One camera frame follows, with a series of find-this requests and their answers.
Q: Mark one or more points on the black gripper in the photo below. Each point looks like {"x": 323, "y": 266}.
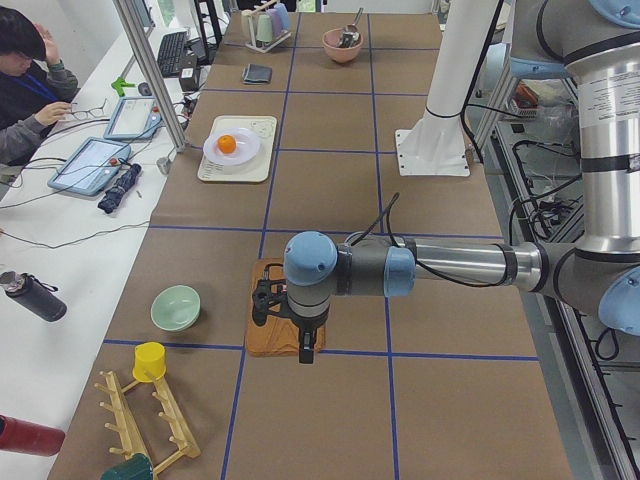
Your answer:
{"x": 306, "y": 324}

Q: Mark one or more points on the white round plate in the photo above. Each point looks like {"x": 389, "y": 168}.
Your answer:
{"x": 248, "y": 146}

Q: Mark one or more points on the orange fruit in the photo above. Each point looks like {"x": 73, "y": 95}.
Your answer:
{"x": 226, "y": 144}

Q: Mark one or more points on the cream bear serving tray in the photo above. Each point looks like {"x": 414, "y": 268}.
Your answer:
{"x": 253, "y": 171}

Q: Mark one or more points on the wooden cutting board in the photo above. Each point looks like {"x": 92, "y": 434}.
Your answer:
{"x": 279, "y": 337}

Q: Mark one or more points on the green ceramic bowl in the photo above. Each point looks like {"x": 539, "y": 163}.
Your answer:
{"x": 176, "y": 308}

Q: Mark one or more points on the wooden mug rack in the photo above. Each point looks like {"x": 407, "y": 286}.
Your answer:
{"x": 148, "y": 421}

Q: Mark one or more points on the yellow mug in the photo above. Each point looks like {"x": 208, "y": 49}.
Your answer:
{"x": 149, "y": 362}

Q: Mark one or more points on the dark green mug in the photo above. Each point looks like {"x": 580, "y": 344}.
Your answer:
{"x": 138, "y": 467}

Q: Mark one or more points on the folded dark umbrella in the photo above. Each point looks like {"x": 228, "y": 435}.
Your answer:
{"x": 113, "y": 196}

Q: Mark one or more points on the grey folded cloth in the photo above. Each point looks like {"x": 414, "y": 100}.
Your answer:
{"x": 256, "y": 74}

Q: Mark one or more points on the near teach pendant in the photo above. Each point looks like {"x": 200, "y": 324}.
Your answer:
{"x": 91, "y": 167}

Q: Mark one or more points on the teach pendant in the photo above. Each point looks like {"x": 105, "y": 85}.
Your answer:
{"x": 91, "y": 167}
{"x": 134, "y": 118}

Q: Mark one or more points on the far teach pendant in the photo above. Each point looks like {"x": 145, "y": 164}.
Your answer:
{"x": 134, "y": 118}

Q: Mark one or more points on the black bottle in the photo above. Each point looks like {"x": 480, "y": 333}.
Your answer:
{"x": 32, "y": 294}

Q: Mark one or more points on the pink bowl with ice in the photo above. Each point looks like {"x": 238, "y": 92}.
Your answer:
{"x": 341, "y": 51}

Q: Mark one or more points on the metal scoop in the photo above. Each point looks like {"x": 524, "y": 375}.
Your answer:
{"x": 350, "y": 35}

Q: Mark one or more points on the eyeglasses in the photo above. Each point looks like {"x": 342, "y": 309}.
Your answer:
{"x": 87, "y": 113}

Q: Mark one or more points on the red bottle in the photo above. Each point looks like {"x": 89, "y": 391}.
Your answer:
{"x": 20, "y": 436}

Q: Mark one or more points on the black keyboard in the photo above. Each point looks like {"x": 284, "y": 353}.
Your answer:
{"x": 170, "y": 53}

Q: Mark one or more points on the green cup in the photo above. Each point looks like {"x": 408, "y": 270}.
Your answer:
{"x": 263, "y": 29}

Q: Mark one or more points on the purple cup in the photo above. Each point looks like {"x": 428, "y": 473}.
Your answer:
{"x": 276, "y": 22}

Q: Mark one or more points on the blue cup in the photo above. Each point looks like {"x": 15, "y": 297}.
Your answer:
{"x": 283, "y": 14}

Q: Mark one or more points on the beige cup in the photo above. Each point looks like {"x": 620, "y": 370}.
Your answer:
{"x": 248, "y": 25}

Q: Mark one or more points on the seated person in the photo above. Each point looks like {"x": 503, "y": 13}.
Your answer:
{"x": 36, "y": 87}

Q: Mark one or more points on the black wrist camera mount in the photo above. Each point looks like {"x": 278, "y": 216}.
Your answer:
{"x": 269, "y": 297}

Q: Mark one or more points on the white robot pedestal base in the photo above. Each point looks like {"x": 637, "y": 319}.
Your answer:
{"x": 435, "y": 146}

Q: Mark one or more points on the aluminium frame post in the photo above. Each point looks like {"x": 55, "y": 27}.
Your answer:
{"x": 148, "y": 65}

